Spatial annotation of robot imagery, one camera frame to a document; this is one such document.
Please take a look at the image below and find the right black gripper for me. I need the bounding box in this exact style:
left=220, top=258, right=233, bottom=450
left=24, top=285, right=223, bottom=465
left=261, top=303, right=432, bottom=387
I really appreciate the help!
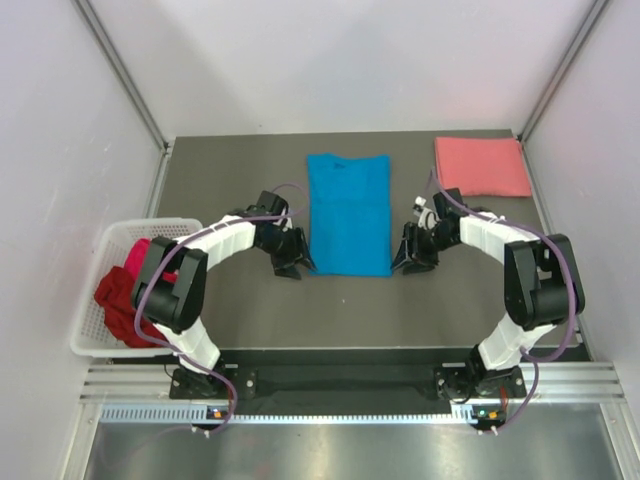
left=391, top=221, right=460, bottom=275

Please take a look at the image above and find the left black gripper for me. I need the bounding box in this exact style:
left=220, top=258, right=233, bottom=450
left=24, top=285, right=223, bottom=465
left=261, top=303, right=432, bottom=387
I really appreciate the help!
left=257, top=225, right=316, bottom=280

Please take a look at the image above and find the blue t shirt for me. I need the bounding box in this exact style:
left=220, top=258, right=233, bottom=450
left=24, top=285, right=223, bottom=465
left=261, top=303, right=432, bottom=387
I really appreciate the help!
left=307, top=153, right=392, bottom=277

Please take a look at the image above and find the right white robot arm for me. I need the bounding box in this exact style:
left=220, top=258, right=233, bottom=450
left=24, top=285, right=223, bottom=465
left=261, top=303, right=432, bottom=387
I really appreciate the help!
left=391, top=189, right=585, bottom=396

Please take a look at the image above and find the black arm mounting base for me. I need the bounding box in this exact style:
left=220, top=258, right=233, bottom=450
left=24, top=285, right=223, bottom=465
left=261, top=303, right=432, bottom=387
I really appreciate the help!
left=169, top=349, right=526, bottom=404

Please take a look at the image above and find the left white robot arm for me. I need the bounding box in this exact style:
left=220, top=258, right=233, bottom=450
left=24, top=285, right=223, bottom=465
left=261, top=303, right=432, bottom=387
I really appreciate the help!
left=131, top=191, right=316, bottom=397

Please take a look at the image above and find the folded pink t shirt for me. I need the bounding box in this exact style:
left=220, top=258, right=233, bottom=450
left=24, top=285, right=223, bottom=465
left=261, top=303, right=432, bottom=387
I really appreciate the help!
left=434, top=137, right=532, bottom=198

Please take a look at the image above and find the magenta t shirt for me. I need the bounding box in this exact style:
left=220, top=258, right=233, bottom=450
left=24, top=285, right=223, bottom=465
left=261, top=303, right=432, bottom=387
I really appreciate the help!
left=123, top=238, right=151, bottom=280

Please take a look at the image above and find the dark red t shirt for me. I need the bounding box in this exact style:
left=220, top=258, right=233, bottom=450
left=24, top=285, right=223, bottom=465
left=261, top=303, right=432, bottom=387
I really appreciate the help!
left=94, top=266, right=158, bottom=349

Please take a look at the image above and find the white plastic laundry basket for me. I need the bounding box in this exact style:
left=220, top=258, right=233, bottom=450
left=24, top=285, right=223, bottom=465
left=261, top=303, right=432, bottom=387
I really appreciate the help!
left=70, top=217, right=203, bottom=358

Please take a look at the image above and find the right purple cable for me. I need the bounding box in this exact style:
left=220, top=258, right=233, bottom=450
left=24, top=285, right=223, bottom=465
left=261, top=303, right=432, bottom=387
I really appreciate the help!
left=425, top=167, right=581, bottom=432

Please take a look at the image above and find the white slotted cable duct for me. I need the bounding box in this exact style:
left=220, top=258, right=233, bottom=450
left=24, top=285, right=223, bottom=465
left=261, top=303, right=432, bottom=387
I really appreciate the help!
left=100, top=404, right=503, bottom=425

